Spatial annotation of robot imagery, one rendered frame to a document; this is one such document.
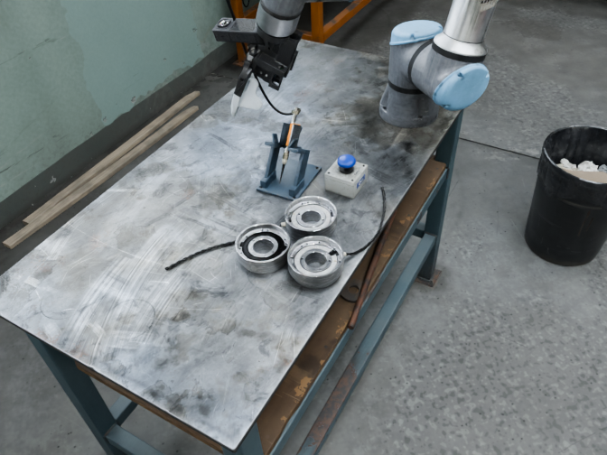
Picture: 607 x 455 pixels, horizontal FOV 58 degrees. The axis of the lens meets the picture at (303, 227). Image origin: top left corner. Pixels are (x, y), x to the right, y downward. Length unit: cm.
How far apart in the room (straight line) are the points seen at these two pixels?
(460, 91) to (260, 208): 49
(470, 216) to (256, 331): 156
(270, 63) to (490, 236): 146
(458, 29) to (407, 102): 25
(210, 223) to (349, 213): 29
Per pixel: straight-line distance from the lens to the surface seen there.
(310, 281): 99
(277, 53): 109
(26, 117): 261
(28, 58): 257
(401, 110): 140
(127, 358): 99
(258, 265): 102
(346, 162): 117
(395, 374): 186
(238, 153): 135
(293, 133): 118
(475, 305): 207
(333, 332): 127
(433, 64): 126
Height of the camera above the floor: 158
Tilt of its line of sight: 44 degrees down
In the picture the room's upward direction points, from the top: 4 degrees counter-clockwise
